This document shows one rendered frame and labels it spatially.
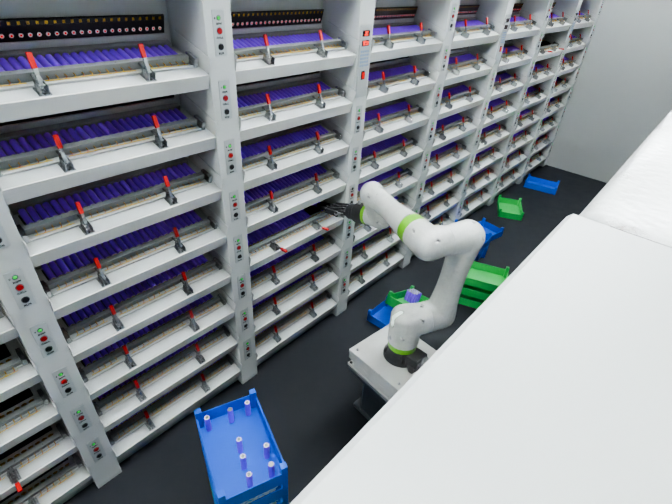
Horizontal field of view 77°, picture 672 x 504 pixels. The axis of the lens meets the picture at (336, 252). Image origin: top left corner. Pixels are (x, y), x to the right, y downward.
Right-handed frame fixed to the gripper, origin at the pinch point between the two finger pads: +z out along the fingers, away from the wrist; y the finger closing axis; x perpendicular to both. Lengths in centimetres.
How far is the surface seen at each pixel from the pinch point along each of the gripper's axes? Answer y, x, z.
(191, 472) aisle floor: 104, 79, -7
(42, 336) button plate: 127, -4, -5
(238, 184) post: 54, -29, -12
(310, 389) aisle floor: 41, 81, -13
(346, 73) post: -9, -59, -15
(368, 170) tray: -28.3, -11.0, -7.1
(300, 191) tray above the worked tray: 16.6, -13.3, -2.8
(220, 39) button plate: 56, -76, -23
